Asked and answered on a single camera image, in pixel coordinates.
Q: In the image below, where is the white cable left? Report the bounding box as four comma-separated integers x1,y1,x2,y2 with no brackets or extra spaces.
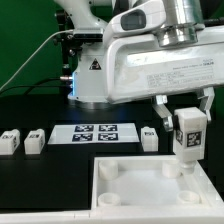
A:
0,29,75,93

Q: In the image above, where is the black cable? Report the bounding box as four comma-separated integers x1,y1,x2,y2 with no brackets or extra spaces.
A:
0,77,73,98

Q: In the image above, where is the black camera stand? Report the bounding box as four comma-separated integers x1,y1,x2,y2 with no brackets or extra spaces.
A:
53,9,83,96

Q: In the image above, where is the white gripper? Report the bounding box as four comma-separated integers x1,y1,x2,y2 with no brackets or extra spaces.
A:
104,26,224,132

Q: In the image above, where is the white marker plate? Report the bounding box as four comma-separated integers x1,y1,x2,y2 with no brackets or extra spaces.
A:
48,123,139,145

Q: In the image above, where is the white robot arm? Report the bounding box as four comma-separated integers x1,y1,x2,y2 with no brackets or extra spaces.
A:
54,0,224,131

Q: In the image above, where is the white square tabletop part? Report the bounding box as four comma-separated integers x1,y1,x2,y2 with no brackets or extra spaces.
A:
90,154,211,210

